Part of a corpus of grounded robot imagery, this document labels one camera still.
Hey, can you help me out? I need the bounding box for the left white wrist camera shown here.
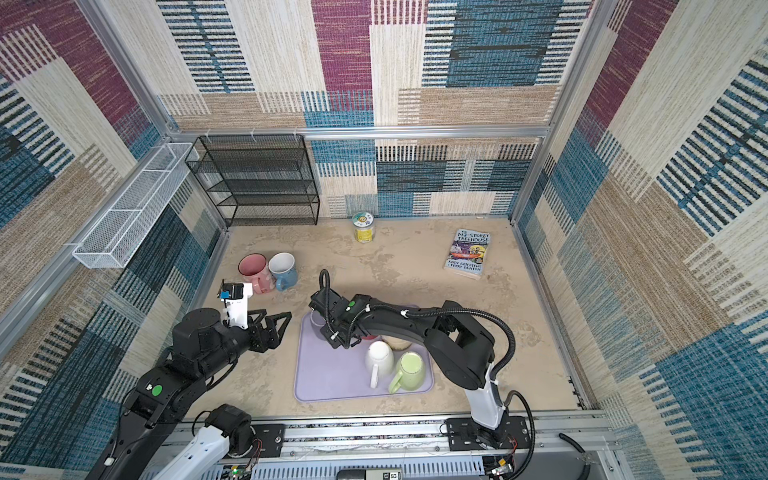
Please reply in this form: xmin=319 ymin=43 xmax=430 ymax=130
xmin=218 ymin=281 xmax=253 ymax=330

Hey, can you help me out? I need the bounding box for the white wire mesh basket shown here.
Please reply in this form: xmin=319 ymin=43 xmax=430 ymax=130
xmin=73 ymin=143 xmax=192 ymax=269

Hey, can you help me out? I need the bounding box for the blue flowered mug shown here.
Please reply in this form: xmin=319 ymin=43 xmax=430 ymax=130
xmin=268 ymin=252 xmax=298 ymax=292

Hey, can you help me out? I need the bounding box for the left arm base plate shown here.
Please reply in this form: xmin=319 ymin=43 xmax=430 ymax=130
xmin=242 ymin=423 xmax=286 ymax=461

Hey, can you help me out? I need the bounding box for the pink patterned mug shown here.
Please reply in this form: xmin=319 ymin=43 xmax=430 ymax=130
xmin=238 ymin=253 xmax=275 ymax=294

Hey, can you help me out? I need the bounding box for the black wire shelf rack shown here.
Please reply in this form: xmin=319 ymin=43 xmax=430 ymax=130
xmin=185 ymin=134 xmax=320 ymax=227

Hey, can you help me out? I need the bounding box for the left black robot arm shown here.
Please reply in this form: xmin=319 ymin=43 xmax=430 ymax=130
xmin=87 ymin=308 xmax=292 ymax=479

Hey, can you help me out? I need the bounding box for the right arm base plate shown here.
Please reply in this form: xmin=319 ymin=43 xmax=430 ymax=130
xmin=443 ymin=415 xmax=532 ymax=451

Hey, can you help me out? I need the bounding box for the lavender mug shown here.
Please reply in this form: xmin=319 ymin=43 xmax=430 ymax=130
xmin=309 ymin=310 xmax=326 ymax=340

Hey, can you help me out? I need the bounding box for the light green mug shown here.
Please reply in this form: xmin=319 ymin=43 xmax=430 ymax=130
xmin=388 ymin=352 xmax=426 ymax=394

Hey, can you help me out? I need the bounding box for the white mug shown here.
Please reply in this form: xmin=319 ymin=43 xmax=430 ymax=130
xmin=365 ymin=340 xmax=395 ymax=389

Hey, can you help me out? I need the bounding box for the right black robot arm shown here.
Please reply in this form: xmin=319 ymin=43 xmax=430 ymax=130
xmin=309 ymin=287 xmax=516 ymax=430

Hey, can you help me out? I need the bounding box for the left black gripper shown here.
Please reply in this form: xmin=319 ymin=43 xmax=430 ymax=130
xmin=201 ymin=306 xmax=291 ymax=382

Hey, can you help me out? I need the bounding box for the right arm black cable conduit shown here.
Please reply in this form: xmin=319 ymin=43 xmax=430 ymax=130
xmin=317 ymin=268 xmax=517 ymax=385

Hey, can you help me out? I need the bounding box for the colourful paperback book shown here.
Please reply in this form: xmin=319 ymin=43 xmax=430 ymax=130
xmin=444 ymin=229 xmax=491 ymax=279

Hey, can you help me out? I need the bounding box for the lavender plastic tray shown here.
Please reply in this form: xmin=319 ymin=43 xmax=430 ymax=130
xmin=293 ymin=308 xmax=435 ymax=403

